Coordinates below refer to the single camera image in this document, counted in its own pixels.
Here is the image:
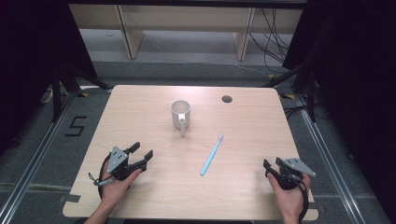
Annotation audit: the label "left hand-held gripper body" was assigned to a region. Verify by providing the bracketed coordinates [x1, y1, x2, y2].
[106, 146, 138, 182]

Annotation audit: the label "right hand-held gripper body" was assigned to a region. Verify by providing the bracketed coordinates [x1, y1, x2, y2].
[275, 157, 317, 190]

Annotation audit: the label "white cup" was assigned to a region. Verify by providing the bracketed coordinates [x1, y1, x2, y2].
[170, 99, 191, 138]

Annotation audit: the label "light blue toothbrush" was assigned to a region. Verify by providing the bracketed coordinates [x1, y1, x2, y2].
[199, 133, 225, 177]

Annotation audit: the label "person's left hand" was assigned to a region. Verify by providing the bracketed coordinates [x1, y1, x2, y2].
[100, 161, 143, 205]

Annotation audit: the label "person's right hand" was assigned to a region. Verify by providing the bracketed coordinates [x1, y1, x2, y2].
[266, 173, 312, 216]

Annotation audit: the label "black metal stand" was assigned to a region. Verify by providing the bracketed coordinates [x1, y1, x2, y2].
[261, 60, 318, 123]
[50, 61, 112, 123]

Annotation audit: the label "black curtain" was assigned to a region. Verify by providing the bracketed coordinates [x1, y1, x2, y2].
[282, 0, 396, 217]
[0, 0, 98, 157]

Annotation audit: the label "light wooden shelf unit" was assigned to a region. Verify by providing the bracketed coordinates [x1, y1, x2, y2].
[68, 3, 304, 62]

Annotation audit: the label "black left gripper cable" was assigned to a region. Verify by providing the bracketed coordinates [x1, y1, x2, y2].
[97, 153, 112, 201]

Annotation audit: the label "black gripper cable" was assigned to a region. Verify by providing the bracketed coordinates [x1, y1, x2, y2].
[97, 153, 112, 201]
[294, 176, 310, 224]

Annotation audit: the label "grey cable plug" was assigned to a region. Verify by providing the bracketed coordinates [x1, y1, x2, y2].
[87, 172, 114, 188]

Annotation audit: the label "metal floor rail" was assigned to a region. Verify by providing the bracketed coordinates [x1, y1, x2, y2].
[0, 92, 78, 224]
[294, 94, 366, 224]

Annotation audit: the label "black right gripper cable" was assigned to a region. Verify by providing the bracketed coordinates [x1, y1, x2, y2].
[294, 176, 310, 224]

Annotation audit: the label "black floor cables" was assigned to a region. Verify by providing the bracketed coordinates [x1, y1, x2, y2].
[282, 105, 332, 121]

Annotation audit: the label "bundle of black cables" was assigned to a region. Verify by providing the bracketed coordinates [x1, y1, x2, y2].
[248, 7, 294, 75]

